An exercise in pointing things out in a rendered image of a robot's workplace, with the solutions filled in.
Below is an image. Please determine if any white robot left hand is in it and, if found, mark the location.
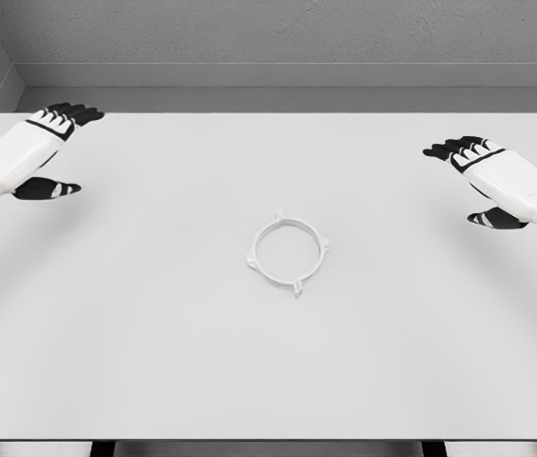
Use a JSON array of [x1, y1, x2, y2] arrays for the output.
[[0, 103, 106, 202]]

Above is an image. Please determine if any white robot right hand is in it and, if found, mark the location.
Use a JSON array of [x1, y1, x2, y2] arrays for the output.
[[422, 135, 537, 230]]

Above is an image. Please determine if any white ring pipe clamp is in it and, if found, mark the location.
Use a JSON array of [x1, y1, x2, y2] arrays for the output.
[[245, 209, 332, 300]]

